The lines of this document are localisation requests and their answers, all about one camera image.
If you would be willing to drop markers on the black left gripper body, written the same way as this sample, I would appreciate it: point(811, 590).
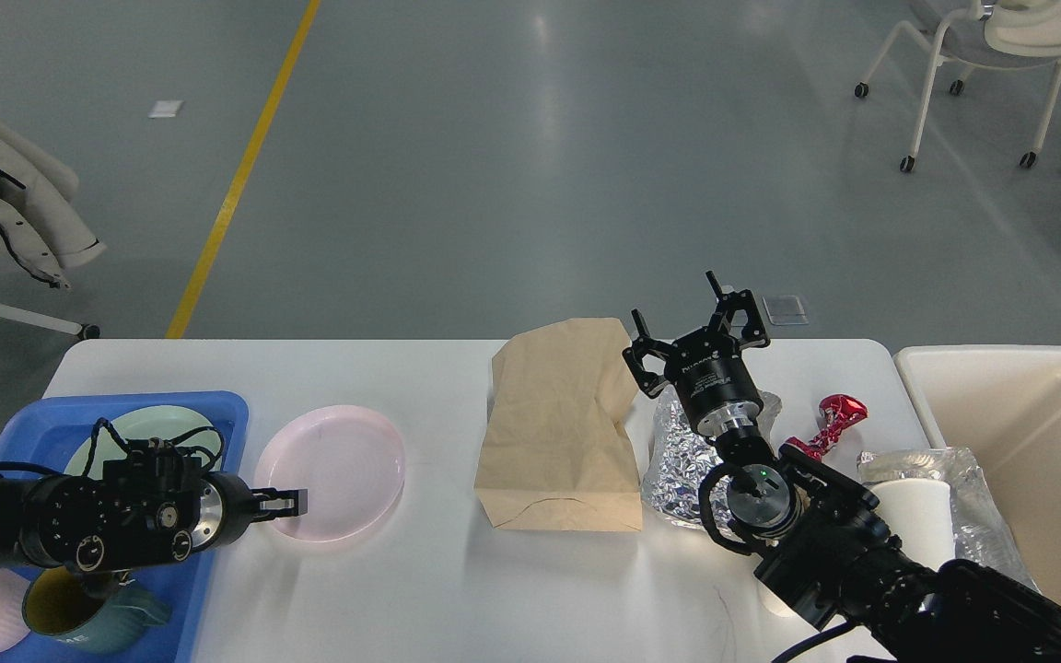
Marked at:
point(226, 509)

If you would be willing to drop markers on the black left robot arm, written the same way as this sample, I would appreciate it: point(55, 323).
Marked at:
point(162, 501)

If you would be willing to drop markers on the brown paper bag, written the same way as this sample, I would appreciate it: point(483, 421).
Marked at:
point(555, 454)

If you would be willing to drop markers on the blue plastic tray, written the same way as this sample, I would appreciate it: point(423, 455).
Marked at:
point(48, 432)

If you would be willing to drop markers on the white chair on wheels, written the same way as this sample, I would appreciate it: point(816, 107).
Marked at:
point(979, 35)

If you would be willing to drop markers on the crushed red can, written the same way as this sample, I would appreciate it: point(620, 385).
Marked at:
point(839, 412)

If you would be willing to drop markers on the crumpled silver foil bag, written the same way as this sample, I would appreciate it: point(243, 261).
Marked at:
point(680, 459)

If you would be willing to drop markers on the beige plastic bin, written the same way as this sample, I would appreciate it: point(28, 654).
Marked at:
point(1003, 402)

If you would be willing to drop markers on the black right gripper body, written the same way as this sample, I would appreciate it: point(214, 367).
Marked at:
point(714, 387)

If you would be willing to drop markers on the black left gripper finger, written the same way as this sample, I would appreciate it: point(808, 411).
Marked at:
point(271, 514)
point(280, 497)

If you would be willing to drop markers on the white paper cup upright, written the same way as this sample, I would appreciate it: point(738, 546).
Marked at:
point(918, 511)

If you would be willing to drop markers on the grey floor socket cover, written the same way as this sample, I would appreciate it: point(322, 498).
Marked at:
point(786, 310)

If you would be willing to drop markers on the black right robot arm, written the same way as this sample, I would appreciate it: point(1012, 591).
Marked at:
point(824, 551)

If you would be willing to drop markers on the clear plastic bag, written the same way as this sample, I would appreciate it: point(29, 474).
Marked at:
point(981, 534)

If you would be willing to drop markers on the white floor plate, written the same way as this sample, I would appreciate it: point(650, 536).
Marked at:
point(165, 109)

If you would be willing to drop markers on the white paper cup tipped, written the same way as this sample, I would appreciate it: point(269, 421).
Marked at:
point(772, 603)

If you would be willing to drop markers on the pink plate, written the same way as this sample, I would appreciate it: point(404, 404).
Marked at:
point(351, 462)

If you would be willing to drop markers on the dark teal mug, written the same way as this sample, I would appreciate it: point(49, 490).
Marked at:
point(57, 606)

